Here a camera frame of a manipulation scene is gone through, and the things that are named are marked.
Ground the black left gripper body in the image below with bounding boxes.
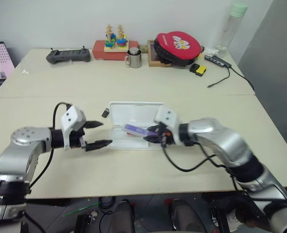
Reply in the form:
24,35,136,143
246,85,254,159
69,120,88,150

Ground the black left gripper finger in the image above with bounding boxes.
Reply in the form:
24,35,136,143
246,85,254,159
85,120,104,130
85,139,113,152

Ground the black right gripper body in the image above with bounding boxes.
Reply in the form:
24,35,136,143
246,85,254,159
158,122,181,147

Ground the purple marker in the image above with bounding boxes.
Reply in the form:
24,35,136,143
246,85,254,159
122,124,153,138

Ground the white plastic pencil case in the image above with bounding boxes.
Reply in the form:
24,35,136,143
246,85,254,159
108,101,166,151

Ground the green stick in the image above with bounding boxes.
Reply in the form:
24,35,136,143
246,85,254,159
62,203,100,217

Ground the wooden tray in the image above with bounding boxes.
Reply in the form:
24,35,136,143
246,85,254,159
147,39,174,67

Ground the steel mug with lid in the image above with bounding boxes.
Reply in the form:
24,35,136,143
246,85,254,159
124,47,143,69

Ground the black handheld remote controller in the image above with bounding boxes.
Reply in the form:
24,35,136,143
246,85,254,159
46,46,92,65

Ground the black and yellow small box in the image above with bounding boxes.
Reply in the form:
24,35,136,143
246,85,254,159
189,63,208,78

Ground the red cardboard box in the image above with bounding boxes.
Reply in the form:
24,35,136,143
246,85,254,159
92,39,140,62

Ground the dark rounded shape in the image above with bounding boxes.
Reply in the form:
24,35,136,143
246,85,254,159
169,198,207,233
109,200,135,233

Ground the red and black round pad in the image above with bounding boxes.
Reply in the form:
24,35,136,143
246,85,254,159
153,30,203,67

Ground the grey usb hub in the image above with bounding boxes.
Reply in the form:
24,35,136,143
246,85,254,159
204,54,233,69

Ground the crumpled white tissue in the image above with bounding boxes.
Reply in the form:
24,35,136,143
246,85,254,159
204,47,220,56

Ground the clear bottle with green cap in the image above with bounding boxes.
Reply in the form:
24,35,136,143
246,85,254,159
214,0,249,58

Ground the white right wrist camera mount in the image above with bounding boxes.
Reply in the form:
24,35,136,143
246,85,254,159
153,104,181,137

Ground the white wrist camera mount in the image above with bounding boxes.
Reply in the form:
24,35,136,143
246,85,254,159
153,104,181,137
61,104,87,151

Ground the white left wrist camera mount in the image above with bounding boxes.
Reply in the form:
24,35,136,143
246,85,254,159
61,104,87,151

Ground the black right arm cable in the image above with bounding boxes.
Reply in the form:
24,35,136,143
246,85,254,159
161,140,244,193

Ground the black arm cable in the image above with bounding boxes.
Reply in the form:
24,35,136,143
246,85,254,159
28,102,73,195
161,140,244,193

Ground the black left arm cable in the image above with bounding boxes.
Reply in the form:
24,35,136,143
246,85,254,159
28,102,73,195

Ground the black usb hub cable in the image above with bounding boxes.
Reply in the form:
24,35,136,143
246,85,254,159
207,66,256,92

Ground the wooden ring stacking toy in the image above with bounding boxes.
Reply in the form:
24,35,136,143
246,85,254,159
103,24,130,53

